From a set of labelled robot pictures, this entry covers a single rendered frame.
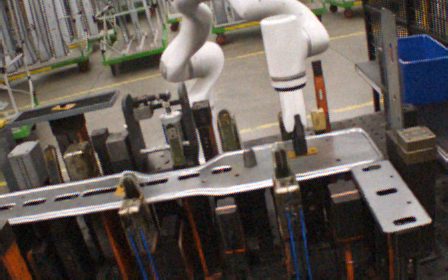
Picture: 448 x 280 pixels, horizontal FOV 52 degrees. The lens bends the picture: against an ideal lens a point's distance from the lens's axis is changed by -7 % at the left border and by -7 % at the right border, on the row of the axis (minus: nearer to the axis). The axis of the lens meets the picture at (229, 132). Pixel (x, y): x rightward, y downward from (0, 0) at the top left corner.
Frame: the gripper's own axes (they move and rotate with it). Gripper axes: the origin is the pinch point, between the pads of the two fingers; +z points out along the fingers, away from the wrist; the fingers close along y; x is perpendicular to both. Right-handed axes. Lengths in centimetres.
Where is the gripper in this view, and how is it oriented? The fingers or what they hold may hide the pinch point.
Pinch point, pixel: (299, 144)
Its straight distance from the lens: 121.8
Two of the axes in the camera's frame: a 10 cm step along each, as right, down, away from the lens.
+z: 2.0, 9.1, 3.6
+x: 9.8, -1.9, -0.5
